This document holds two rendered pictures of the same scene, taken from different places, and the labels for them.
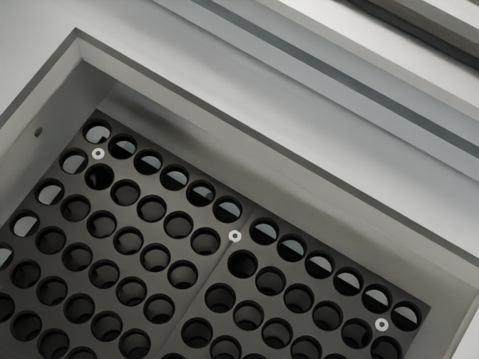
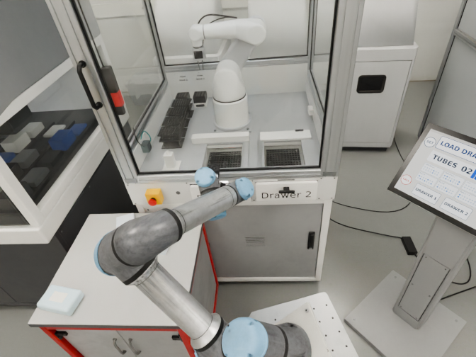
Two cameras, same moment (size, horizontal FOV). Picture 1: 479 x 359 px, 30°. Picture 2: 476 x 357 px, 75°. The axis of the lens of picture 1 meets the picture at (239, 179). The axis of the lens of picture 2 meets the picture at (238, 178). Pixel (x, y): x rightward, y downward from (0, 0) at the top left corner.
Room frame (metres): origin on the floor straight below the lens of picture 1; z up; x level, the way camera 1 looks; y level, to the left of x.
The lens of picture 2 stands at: (1.16, -0.63, 1.89)
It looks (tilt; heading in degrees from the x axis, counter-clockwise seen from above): 40 degrees down; 160
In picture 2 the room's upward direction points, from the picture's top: 7 degrees counter-clockwise
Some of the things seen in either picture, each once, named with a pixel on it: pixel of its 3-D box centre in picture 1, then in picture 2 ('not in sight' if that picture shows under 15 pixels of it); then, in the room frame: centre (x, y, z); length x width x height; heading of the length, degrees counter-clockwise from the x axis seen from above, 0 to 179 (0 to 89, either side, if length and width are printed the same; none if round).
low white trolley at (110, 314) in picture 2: not in sight; (150, 302); (0.16, -0.83, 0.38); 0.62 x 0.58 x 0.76; 62
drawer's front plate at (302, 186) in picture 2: not in sight; (285, 190); (0.23, -0.05, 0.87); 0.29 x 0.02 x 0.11; 62
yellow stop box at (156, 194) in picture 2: not in sight; (154, 197); (-0.05, -0.63, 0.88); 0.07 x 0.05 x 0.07; 62
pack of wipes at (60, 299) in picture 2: not in sight; (60, 299); (0.25, -1.11, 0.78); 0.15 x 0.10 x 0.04; 52
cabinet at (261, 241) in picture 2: not in sight; (242, 195); (-0.32, -0.06, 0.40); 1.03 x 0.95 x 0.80; 62
